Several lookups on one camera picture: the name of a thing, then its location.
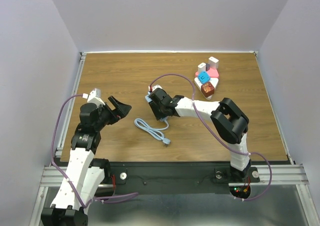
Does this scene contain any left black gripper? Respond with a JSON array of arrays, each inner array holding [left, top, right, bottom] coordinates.
[[95, 96, 132, 131]]

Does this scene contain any light blue power strip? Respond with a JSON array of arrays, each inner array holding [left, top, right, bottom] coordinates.
[[134, 94, 172, 147]]

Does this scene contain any dark red plug adapter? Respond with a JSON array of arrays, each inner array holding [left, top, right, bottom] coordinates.
[[200, 82, 215, 98]]

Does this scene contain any blue plug adapter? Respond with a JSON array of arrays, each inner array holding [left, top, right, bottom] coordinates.
[[197, 71, 211, 84]]

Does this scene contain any white triangular socket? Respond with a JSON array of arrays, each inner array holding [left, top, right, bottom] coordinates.
[[194, 77, 219, 101]]

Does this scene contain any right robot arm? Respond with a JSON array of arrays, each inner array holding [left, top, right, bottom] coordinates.
[[145, 87, 251, 181]]

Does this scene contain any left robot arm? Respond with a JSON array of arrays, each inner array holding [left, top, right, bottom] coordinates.
[[40, 95, 132, 226]]

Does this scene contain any white charger plug front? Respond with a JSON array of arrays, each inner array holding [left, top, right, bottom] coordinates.
[[197, 62, 207, 74]]

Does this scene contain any white charger plug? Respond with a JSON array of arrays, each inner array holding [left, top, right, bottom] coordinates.
[[208, 56, 220, 70], [197, 62, 207, 74]]

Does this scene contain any pink triangular socket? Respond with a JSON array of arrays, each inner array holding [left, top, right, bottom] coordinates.
[[195, 68, 220, 79]]

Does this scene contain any white charger plug rear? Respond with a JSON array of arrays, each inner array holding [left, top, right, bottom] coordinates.
[[208, 56, 220, 70]]

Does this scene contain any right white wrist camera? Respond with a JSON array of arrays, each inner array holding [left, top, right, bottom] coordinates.
[[148, 84, 162, 94]]

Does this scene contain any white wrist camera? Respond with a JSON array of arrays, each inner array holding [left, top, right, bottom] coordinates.
[[148, 84, 162, 94], [82, 88, 105, 107]]

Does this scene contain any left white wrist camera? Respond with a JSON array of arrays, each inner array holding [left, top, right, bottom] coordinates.
[[82, 88, 105, 107]]

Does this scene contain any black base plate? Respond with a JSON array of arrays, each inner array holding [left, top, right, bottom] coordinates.
[[49, 160, 261, 196]]

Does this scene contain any aluminium frame rail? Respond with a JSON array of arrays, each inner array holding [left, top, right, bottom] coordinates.
[[28, 51, 311, 226]]

